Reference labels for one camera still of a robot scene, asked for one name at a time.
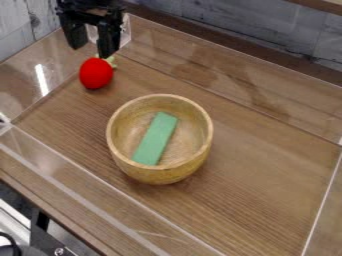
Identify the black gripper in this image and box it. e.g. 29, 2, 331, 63
56, 0, 124, 58

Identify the wooden bowl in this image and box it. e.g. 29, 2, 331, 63
105, 94, 213, 185

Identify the clear acrylic corner bracket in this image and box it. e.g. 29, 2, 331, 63
85, 13, 131, 58

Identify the red toy strawberry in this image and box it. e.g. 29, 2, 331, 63
78, 56, 116, 90

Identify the black cable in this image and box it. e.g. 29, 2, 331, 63
0, 231, 22, 256

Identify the green rectangular block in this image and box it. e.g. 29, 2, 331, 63
132, 112, 177, 165

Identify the black metal table leg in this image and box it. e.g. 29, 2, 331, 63
29, 208, 92, 256

